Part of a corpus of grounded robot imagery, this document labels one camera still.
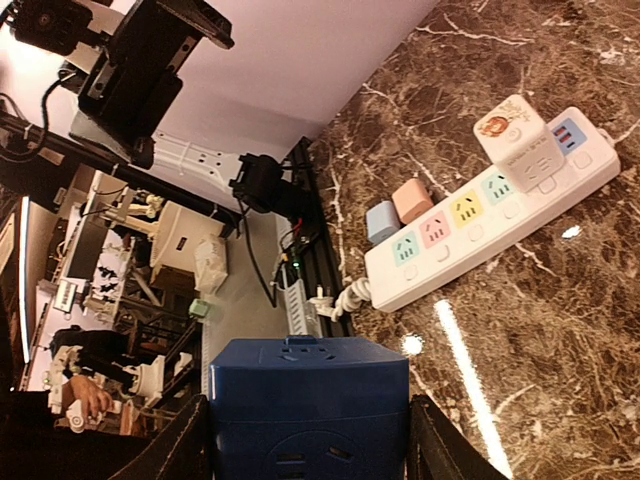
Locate white coiled power strip cable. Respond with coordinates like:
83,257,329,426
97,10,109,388
309,277,374,324

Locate white cube socket adapter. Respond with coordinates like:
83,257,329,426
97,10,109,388
473,94,565,192

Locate white multicolour power strip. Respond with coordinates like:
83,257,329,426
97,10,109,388
365,107,621,312

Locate light blue cube charger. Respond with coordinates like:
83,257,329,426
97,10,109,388
366,200,401,245

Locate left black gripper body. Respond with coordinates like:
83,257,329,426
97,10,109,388
69,0,235,169

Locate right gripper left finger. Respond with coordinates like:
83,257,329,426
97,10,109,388
89,394,210,479

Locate white slotted cable duct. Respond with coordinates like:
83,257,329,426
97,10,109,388
201,279,322,397

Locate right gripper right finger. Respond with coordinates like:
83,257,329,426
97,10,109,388
407,395,505,480

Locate left black frame post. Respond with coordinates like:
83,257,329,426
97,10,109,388
1,134,241,237

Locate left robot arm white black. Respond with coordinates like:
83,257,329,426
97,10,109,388
67,1,303,217

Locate pink cube charger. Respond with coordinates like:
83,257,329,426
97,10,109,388
391,178,434,224

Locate blue cube socket adapter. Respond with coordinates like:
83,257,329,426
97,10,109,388
209,336,409,479

